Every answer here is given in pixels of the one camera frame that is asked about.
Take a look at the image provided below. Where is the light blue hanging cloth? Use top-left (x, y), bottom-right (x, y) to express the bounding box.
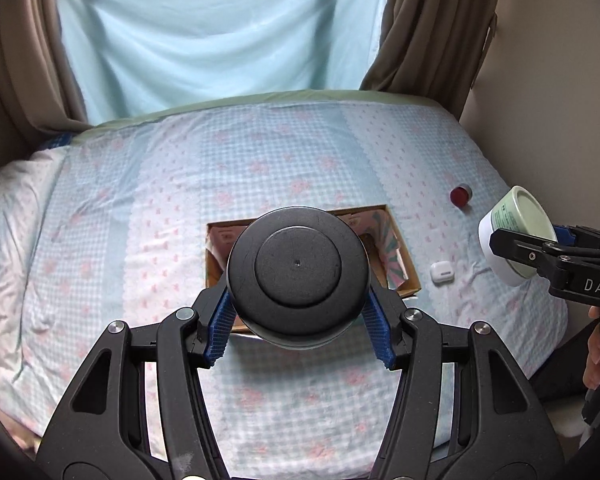
top-left (55, 0), bottom-right (388, 126)

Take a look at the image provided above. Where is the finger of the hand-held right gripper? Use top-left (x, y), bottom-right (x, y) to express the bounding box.
top-left (489, 228), bottom-right (561, 281)
top-left (552, 224), bottom-right (600, 252)

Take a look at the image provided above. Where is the black round jar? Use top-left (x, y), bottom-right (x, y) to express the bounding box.
top-left (226, 206), bottom-right (372, 351)

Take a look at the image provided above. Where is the white floral quilt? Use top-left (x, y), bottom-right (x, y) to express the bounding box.
top-left (0, 149), bottom-right (71, 426)

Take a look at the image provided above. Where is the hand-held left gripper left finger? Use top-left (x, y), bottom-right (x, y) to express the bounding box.
top-left (32, 280), bottom-right (236, 480)

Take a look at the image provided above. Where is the cardboard box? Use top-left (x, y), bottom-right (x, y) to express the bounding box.
top-left (205, 204), bottom-right (422, 336)

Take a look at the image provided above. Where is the dark blue checked cloth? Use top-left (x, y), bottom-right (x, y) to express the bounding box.
top-left (35, 131), bottom-right (76, 151)

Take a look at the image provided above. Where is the brown curtain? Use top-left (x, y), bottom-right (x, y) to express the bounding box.
top-left (360, 0), bottom-right (506, 121)
top-left (0, 0), bottom-right (88, 136)

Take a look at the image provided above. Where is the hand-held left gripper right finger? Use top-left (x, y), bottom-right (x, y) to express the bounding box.
top-left (362, 282), bottom-right (566, 480)

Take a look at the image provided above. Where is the person's right hand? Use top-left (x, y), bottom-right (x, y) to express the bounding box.
top-left (582, 306), bottom-right (600, 391)

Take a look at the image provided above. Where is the green lidded cream jar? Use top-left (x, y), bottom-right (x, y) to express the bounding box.
top-left (478, 186), bottom-right (558, 286)

